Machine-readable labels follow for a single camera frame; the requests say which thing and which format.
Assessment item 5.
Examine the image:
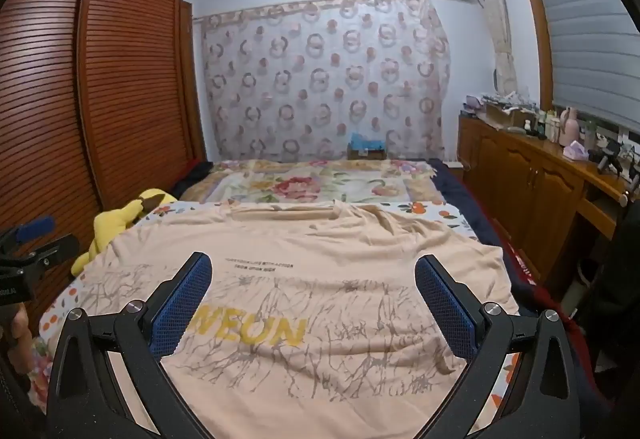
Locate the orange fruit print sheet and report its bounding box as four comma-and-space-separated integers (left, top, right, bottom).
30, 199, 523, 420

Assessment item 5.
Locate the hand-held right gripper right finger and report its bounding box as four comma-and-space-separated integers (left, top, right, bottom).
415, 255, 596, 439

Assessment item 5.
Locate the cream lace curtain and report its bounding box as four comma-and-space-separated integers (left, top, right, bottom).
467, 0, 518, 94

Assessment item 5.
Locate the wooden louvred wardrobe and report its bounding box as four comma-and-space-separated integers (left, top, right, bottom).
0, 0, 208, 320

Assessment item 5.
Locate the wooden window frame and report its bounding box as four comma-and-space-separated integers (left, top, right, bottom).
512, 0, 556, 110

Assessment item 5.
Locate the yellow plush toy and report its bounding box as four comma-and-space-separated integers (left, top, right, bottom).
71, 188, 176, 277

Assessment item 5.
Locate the ring patterned sheer curtain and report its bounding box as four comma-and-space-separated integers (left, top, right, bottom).
200, 0, 453, 162

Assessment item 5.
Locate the white bin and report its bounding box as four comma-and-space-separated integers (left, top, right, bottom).
575, 256, 608, 300

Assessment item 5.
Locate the cardboard box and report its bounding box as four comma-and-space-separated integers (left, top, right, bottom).
482, 101, 538, 130

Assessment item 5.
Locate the navy quilt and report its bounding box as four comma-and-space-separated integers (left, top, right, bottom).
427, 158, 576, 320

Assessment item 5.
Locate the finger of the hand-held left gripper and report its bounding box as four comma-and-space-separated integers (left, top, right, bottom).
0, 234, 81, 281
0, 217, 57, 251

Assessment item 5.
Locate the grey window blind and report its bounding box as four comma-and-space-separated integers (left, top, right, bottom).
527, 0, 640, 140

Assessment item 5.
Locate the beige printed t-shirt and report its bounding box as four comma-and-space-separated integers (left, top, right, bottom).
82, 200, 521, 439

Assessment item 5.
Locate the floral blanket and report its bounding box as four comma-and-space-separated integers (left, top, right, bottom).
180, 159, 441, 207

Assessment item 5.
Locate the small black tripod camera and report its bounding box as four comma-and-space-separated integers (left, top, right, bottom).
590, 139, 626, 177

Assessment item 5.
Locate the person's left hand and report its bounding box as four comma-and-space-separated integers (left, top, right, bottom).
0, 304, 37, 376

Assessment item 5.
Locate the pink bottle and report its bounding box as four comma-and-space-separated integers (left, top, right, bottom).
560, 106, 581, 144

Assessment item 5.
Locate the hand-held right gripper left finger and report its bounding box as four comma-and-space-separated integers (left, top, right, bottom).
47, 251, 213, 439

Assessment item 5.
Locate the red bed cover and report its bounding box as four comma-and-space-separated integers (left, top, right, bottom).
500, 239, 601, 395

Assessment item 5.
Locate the small brown wooden box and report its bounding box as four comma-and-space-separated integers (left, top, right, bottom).
347, 144, 387, 161

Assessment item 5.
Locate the wooden sideboard cabinet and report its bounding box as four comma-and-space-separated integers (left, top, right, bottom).
457, 111, 640, 280

